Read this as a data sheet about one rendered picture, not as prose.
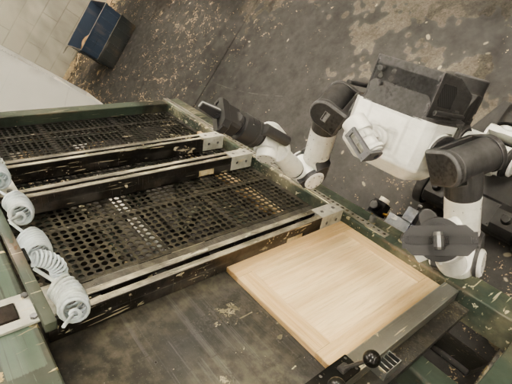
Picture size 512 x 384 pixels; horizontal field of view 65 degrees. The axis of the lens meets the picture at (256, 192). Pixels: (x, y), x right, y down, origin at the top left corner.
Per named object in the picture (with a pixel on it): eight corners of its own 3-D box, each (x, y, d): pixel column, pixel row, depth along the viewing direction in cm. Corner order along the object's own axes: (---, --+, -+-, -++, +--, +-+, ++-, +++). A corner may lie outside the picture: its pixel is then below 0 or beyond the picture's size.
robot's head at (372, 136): (372, 113, 110) (354, 111, 104) (392, 143, 107) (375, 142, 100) (355, 129, 114) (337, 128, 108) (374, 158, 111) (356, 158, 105)
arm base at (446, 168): (465, 161, 112) (470, 124, 106) (505, 181, 102) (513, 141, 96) (420, 179, 109) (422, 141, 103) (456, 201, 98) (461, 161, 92)
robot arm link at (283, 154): (257, 122, 128) (275, 142, 139) (253, 147, 125) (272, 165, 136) (276, 119, 125) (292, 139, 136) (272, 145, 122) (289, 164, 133)
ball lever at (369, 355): (349, 373, 96) (387, 360, 86) (339, 381, 94) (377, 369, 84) (340, 358, 97) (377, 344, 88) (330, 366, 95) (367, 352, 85)
